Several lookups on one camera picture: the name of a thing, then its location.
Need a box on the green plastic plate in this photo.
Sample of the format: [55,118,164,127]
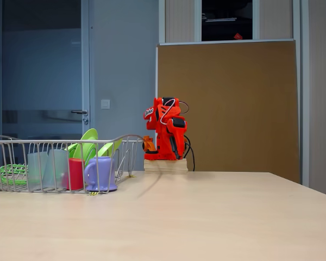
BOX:
[63,142,80,159]
[97,138,124,158]
[72,128,99,160]

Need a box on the red plastic cup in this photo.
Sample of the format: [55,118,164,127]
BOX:
[66,158,86,190]

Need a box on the orange table clamp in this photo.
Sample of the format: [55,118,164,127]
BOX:
[141,135,157,152]

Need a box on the green whisk with metal handle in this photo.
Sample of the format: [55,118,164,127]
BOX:
[0,164,28,184]

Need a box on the brown cork board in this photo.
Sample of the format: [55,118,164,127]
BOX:
[155,39,301,184]

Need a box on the grey translucent plastic cup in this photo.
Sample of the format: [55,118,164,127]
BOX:
[42,148,71,190]
[26,151,49,191]

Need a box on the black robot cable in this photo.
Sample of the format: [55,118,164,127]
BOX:
[183,134,196,172]

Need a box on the metal wire dish rack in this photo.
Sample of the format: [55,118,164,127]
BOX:
[0,134,145,194]

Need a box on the purple plastic mug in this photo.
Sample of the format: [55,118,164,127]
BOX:
[84,156,118,192]

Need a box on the grey glass door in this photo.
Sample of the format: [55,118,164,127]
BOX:
[0,0,95,171]

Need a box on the wooden base block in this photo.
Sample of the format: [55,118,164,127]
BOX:
[143,159,189,173]

